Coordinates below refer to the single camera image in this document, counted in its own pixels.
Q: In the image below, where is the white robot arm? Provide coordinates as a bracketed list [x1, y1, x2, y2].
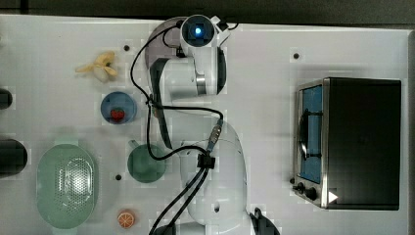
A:
[149, 15, 280, 235]

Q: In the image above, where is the grey round plate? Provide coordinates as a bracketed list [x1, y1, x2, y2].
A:
[144, 17, 185, 69]

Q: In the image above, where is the green mug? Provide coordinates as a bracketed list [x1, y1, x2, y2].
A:
[127, 140, 166, 183]

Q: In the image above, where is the blue bowl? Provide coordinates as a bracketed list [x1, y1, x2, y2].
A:
[100, 91, 137, 124]

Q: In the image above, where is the strawberry in blue bowl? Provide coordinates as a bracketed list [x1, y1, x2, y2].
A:
[110, 109, 125, 122]

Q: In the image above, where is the peeled banana toy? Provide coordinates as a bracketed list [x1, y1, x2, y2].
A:
[75, 51, 117, 83]

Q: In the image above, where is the orange slice toy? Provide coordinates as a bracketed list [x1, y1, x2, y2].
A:
[117, 210, 135, 229]

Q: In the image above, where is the black toaster oven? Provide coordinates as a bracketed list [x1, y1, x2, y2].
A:
[290, 77, 401, 211]

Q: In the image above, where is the green perforated colander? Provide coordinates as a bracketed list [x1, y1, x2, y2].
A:
[36, 144, 96, 229]

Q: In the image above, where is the black cylinder cup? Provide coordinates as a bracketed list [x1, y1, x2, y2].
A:
[0, 139, 27, 178]

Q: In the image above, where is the small black cylinder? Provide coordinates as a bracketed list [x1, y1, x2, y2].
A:
[0, 88, 13, 110]

